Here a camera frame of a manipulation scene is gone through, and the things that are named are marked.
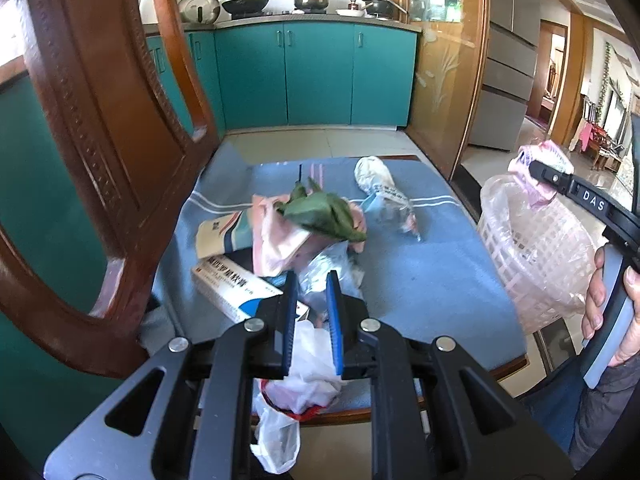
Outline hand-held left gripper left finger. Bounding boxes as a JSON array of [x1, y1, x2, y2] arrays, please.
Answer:
[[44, 270, 301, 480]]

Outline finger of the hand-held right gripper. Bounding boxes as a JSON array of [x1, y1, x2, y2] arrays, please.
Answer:
[[529, 159, 572, 199]]

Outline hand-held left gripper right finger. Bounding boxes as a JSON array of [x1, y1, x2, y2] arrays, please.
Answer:
[[326, 270, 576, 480]]

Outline pink snack packet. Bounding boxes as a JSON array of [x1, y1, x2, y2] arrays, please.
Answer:
[[507, 141, 576, 211]]

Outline white plastic bag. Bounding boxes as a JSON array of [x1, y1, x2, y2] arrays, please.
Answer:
[[250, 319, 347, 476]]

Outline clear plastic bag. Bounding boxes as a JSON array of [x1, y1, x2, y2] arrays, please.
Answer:
[[297, 242, 366, 322]]

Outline pink plastic basket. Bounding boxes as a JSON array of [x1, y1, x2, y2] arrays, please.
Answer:
[[477, 174, 608, 335]]

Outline white medicine box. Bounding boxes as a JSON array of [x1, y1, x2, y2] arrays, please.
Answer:
[[191, 255, 312, 324]]

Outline green leaf wrapper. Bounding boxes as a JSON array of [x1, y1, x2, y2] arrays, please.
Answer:
[[276, 177, 369, 244]]

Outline beige and teal carton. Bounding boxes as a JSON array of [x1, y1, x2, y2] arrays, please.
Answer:
[[195, 207, 257, 262]]

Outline light blue face mask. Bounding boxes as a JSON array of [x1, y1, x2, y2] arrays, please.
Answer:
[[359, 195, 383, 222]]

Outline printed plastic wrapper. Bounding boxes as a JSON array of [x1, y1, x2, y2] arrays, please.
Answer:
[[370, 185, 422, 242]]

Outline printed white bag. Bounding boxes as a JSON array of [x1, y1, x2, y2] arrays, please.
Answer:
[[354, 156, 401, 201]]

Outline person's right forearm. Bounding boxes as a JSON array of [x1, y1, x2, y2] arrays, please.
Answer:
[[569, 357, 640, 472]]

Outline person's right hand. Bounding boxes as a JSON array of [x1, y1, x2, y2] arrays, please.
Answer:
[[581, 247, 640, 367]]

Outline silver refrigerator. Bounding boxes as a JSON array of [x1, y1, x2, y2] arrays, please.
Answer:
[[470, 0, 542, 153]]

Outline blue striped blanket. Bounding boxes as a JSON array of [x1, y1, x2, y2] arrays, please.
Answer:
[[140, 142, 529, 411]]

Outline wooden framed glass door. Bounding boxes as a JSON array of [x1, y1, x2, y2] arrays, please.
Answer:
[[390, 0, 493, 181]]

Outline person's leg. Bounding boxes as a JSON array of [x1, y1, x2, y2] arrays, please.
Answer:
[[520, 355, 598, 458]]

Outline teal kitchen cabinets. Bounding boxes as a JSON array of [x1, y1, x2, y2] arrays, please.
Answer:
[[0, 21, 420, 461]]

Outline carved wooden chair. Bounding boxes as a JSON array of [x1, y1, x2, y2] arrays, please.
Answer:
[[0, 0, 223, 380]]

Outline black wok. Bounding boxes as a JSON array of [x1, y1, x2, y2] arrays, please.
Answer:
[[221, 0, 270, 16]]

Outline round silver pan lid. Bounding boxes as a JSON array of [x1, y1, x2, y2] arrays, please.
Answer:
[[178, 0, 222, 24]]

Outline wooden doorway frame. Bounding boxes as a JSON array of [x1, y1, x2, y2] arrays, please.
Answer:
[[525, 12, 588, 148]]

